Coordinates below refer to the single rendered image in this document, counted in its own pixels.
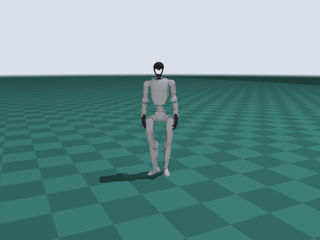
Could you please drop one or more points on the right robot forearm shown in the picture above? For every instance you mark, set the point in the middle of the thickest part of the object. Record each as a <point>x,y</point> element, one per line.
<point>143,109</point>

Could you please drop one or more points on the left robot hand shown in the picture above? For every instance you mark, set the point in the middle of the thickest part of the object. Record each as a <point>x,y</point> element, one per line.
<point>175,121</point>

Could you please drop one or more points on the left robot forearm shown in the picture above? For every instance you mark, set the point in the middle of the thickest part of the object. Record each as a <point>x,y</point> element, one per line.
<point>175,108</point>

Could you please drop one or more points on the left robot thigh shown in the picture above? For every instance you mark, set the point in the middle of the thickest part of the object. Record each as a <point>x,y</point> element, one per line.
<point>169,132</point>

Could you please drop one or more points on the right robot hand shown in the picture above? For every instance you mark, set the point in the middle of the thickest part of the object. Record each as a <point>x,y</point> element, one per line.
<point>143,120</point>

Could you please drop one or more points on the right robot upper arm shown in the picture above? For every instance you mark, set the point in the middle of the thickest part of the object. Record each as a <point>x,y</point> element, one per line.
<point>146,91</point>

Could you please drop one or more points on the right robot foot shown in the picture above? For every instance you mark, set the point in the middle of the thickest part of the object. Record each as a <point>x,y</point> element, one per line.
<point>154,171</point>

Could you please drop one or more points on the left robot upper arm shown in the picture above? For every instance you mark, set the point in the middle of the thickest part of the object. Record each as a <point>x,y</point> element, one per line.
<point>172,84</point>

